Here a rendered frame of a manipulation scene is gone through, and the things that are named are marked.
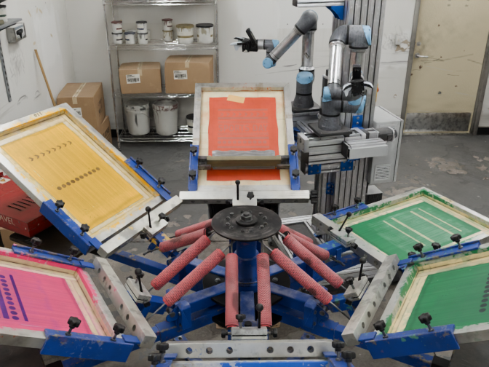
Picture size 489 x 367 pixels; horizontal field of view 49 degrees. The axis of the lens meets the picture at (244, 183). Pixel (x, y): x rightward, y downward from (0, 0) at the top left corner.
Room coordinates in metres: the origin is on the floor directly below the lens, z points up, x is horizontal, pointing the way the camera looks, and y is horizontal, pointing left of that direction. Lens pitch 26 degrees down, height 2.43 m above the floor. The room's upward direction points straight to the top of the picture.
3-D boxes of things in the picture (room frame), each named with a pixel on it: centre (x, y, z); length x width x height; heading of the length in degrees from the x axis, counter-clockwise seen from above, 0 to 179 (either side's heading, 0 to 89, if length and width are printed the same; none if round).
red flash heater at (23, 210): (2.66, 1.23, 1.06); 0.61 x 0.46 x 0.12; 61
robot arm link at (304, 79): (3.78, -0.43, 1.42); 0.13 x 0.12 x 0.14; 169
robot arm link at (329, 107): (3.29, -0.56, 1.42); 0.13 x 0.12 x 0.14; 80
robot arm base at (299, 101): (3.77, -0.43, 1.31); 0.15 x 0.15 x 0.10
